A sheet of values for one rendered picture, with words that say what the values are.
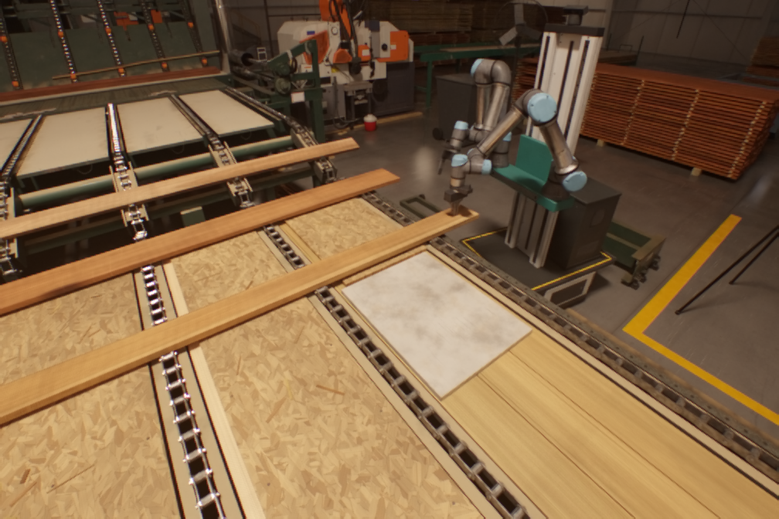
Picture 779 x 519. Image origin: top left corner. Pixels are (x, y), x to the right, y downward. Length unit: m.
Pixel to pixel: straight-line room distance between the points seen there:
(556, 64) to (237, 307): 2.04
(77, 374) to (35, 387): 0.12
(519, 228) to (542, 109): 1.15
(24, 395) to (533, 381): 1.59
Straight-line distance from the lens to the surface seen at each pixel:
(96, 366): 1.53
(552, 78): 2.39
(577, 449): 1.26
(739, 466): 1.47
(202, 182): 2.51
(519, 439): 1.22
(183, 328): 1.50
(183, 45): 7.09
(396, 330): 1.37
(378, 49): 6.74
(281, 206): 2.13
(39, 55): 7.10
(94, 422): 1.45
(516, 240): 2.77
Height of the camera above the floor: 1.85
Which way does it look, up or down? 32 degrees down
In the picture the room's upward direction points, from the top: straight up
